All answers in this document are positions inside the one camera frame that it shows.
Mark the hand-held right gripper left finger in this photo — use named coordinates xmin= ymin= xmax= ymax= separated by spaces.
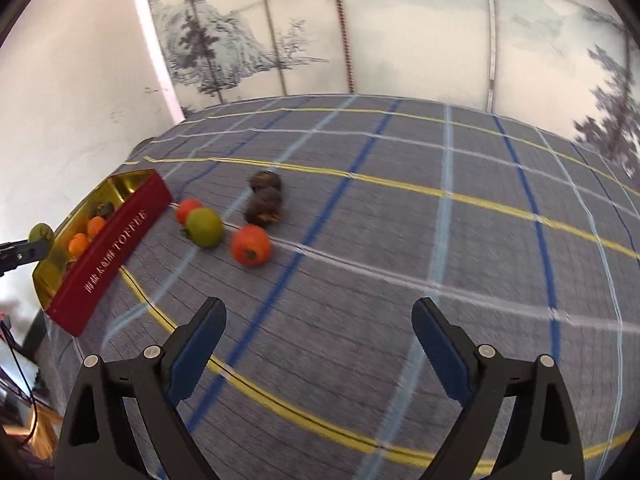
xmin=54 ymin=296 xmax=228 ymax=480

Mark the red and gold tin box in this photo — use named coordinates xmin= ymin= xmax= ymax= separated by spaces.
xmin=32 ymin=169 xmax=174 ymax=337

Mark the black cable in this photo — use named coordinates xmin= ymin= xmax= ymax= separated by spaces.
xmin=0 ymin=316 xmax=40 ymax=443

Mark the grey plaid bed sheet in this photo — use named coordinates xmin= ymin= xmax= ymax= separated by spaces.
xmin=44 ymin=94 xmax=640 ymax=480

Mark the landscape painted wall panel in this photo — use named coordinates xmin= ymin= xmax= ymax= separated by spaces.
xmin=142 ymin=0 xmax=640 ymax=181

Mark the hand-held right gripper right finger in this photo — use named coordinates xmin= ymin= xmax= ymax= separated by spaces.
xmin=411 ymin=296 xmax=586 ymax=480

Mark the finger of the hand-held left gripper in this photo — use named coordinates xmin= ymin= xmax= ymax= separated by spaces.
xmin=0 ymin=239 xmax=51 ymax=277

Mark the wooden furniture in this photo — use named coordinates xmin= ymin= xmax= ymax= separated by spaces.
xmin=0 ymin=360 xmax=63 ymax=463

